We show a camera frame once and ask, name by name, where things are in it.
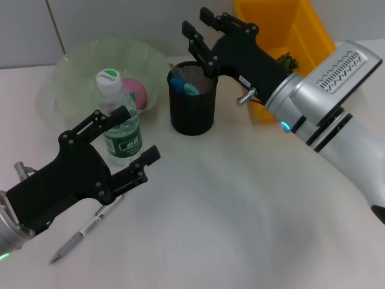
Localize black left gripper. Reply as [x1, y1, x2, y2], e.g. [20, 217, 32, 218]
[5, 105, 162, 236]

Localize blue scissors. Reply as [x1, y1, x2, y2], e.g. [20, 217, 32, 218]
[170, 77, 201, 96]

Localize right gripper connector cable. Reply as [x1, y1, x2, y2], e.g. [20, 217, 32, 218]
[236, 87, 267, 107]

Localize green plastic wrapper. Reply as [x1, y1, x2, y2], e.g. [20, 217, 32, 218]
[278, 52, 299, 73]

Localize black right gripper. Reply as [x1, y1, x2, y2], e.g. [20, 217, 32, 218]
[181, 7, 290, 105]

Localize silver ballpoint pen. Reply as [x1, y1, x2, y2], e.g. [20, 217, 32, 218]
[48, 194, 125, 265]

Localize pink toy peach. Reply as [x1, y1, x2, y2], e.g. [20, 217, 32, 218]
[122, 78, 149, 111]

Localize black mesh pen holder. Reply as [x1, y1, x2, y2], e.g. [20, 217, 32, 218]
[167, 61, 218, 136]

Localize right wrist camera housing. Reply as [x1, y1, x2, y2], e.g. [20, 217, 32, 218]
[290, 40, 383, 127]

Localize yellow plastic bin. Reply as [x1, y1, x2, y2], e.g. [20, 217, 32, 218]
[233, 0, 337, 123]

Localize gripper connector cable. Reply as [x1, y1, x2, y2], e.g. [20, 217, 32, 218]
[13, 161, 35, 181]
[236, 87, 267, 107]

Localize clear green-label water bottle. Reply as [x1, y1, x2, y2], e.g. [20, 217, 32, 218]
[96, 68, 144, 167]

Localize left gripper connector cable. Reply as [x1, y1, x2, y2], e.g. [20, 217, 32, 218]
[13, 161, 35, 181]

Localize translucent green fruit plate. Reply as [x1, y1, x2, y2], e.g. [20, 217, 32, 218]
[49, 36, 168, 117]

